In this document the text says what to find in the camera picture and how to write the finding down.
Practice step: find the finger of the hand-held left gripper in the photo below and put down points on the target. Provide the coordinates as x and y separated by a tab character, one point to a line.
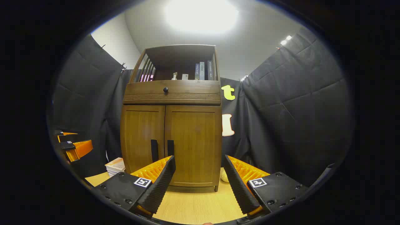
69	133
82	148

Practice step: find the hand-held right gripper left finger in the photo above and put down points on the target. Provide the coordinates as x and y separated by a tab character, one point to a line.
159	187

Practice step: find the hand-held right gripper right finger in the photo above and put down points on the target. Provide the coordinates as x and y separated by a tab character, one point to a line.
239	187

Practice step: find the wooden cabinet door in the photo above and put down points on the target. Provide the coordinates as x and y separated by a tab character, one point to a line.
140	134
195	140

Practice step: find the wooden double-door shoe cabinet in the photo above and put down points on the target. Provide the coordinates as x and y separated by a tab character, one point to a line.
181	56

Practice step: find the yellow plush ball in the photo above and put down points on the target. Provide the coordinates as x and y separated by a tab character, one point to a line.
224	178

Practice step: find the beige cover book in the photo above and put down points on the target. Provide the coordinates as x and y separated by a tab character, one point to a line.
115	163

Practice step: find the white cover book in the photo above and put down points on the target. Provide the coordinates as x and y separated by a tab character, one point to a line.
113	173

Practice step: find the grey mesh chair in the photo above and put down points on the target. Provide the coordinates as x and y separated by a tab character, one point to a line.
325	173

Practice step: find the black backdrop cloth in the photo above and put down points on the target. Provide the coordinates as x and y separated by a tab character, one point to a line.
297	109

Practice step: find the wooden drawer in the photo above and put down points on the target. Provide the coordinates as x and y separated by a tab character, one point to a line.
193	90

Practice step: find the small pump bottle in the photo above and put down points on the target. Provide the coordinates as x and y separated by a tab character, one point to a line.
174	76

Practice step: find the dark grey book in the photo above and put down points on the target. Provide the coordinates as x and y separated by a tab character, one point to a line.
210	70

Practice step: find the grey blue book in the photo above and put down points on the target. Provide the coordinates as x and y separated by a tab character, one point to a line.
197	72

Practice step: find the pale grey book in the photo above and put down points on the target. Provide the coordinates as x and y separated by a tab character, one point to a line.
202	71

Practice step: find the small ceiling spotlight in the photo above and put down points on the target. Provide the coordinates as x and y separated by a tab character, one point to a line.
286	40

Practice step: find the ceiling light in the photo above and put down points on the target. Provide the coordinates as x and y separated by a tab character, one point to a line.
201	15

